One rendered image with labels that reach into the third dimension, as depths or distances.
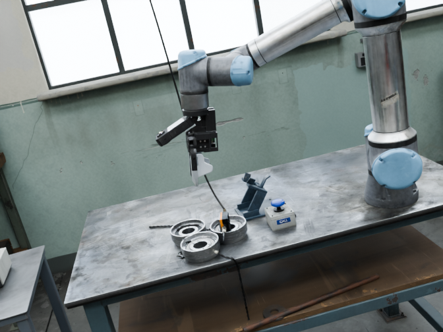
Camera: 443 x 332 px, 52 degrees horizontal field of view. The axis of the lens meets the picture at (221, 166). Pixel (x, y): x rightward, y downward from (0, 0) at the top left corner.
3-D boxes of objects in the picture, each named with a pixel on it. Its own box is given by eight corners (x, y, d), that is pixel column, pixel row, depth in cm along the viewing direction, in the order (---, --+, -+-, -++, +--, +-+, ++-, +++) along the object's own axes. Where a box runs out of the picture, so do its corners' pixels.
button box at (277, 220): (273, 232, 129) (270, 216, 127) (266, 221, 136) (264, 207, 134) (300, 224, 130) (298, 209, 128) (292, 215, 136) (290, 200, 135)
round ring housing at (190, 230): (167, 240, 136) (163, 228, 135) (197, 227, 141) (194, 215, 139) (182, 253, 127) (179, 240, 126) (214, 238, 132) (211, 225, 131)
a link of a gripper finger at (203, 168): (215, 186, 125) (211, 153, 124) (193, 188, 124) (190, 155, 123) (213, 184, 128) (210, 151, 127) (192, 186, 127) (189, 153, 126)
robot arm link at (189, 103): (181, 96, 117) (178, 91, 125) (182, 113, 119) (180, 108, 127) (209, 93, 118) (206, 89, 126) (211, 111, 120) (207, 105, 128)
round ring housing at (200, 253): (175, 259, 125) (172, 246, 123) (201, 241, 132) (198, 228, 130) (204, 268, 118) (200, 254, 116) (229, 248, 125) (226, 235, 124)
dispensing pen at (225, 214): (230, 247, 119) (231, 218, 135) (227, 232, 118) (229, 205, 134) (221, 248, 120) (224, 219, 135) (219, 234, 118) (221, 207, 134)
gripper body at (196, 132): (218, 153, 124) (215, 110, 120) (186, 157, 123) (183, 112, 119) (214, 146, 131) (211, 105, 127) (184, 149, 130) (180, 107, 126)
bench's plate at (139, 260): (66, 310, 115) (63, 304, 114) (89, 216, 171) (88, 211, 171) (496, 197, 128) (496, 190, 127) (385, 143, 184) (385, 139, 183)
